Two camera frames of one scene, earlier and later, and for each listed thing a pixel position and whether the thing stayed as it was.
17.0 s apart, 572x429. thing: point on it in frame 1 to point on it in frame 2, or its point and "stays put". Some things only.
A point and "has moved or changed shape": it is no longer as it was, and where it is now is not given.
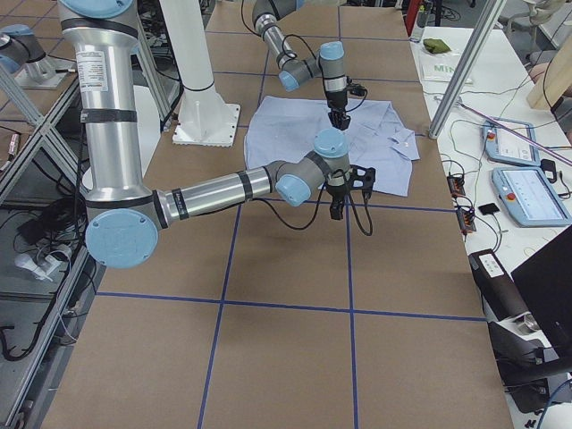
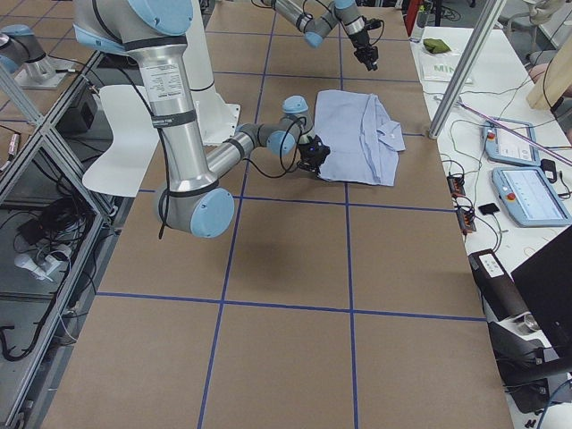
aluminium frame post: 491,16 stays put
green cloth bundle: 436,46 stays put
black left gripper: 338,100 to 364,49
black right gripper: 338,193 to 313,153
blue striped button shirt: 278,128 has moved or changed shape
